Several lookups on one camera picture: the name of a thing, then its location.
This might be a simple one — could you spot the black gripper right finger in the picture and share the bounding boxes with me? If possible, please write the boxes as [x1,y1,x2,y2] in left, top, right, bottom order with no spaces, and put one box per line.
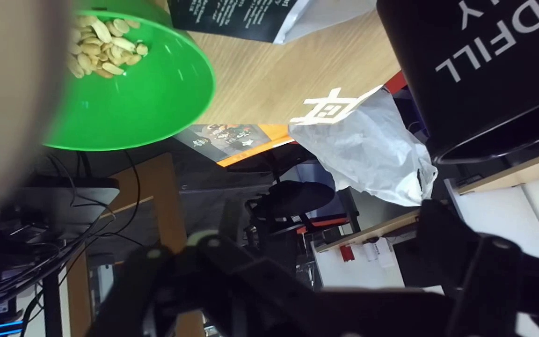
[398,200,539,337]

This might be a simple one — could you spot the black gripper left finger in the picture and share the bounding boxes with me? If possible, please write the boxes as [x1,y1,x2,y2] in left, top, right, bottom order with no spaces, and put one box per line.
[86,236,320,337]

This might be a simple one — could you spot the black landfill bin on table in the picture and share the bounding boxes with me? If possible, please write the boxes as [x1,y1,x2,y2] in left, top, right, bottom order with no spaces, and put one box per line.
[376,0,539,163]

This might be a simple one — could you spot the orange book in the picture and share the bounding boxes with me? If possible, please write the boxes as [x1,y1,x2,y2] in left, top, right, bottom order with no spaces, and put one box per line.
[176,124,292,167]

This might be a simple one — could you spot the large white plastic bag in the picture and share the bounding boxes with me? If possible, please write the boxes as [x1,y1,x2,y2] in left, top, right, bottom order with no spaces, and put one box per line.
[288,86,438,208]

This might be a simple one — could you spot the white fiducial marker tag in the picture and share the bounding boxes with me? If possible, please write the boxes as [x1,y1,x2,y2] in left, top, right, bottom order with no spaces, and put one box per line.
[290,88,368,126]

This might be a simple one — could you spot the green plastic bowl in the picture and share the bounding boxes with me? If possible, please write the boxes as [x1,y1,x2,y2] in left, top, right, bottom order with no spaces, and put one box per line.
[45,6,217,152]

